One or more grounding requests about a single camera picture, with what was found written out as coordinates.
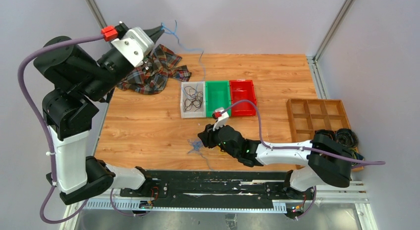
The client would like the wooden compartment tray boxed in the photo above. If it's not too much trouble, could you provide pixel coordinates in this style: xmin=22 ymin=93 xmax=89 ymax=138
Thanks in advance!
xmin=286 ymin=98 xmax=365 ymax=160

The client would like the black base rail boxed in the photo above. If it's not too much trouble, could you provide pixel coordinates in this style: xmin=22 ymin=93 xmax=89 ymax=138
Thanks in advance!
xmin=70 ymin=169 xmax=371 ymax=219

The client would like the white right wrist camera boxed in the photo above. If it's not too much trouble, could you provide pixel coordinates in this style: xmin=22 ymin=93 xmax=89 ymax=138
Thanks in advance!
xmin=212 ymin=107 xmax=229 ymax=131

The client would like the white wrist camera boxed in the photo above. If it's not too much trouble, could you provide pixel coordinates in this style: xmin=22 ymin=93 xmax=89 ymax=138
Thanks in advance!
xmin=111 ymin=27 xmax=155 ymax=67
xmin=212 ymin=107 xmax=229 ymax=131

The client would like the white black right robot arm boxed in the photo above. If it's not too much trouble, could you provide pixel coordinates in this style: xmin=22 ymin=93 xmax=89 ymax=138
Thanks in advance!
xmin=197 ymin=124 xmax=353 ymax=199

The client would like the brown cable in bin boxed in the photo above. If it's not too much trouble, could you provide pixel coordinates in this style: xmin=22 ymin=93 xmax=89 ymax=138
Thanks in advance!
xmin=182 ymin=85 xmax=205 ymax=113

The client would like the red plastic bin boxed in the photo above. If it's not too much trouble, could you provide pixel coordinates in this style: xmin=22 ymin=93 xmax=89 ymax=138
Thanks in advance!
xmin=229 ymin=80 xmax=257 ymax=117

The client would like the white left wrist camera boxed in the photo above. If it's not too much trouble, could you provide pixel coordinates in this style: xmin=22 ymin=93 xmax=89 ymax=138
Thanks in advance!
xmin=111 ymin=27 xmax=155 ymax=67

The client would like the plaid flannel cloth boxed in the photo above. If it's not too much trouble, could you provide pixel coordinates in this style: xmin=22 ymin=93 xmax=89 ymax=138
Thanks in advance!
xmin=116 ymin=44 xmax=192 ymax=95

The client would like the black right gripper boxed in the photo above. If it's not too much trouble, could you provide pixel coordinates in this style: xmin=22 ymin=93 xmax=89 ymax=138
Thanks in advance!
xmin=198 ymin=120 xmax=239 ymax=158

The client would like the green plastic bin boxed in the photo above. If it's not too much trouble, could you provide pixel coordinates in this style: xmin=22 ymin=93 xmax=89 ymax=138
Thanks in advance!
xmin=205 ymin=80 xmax=231 ymax=117

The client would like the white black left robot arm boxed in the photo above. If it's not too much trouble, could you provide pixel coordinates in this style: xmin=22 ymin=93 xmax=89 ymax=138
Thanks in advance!
xmin=34 ymin=24 xmax=163 ymax=205

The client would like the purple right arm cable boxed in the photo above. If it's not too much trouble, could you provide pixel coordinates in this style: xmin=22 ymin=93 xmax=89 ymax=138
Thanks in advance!
xmin=212 ymin=99 xmax=386 ymax=166

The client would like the white plastic bin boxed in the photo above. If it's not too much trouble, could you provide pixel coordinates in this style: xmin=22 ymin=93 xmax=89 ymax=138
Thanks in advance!
xmin=180 ymin=81 xmax=206 ymax=118

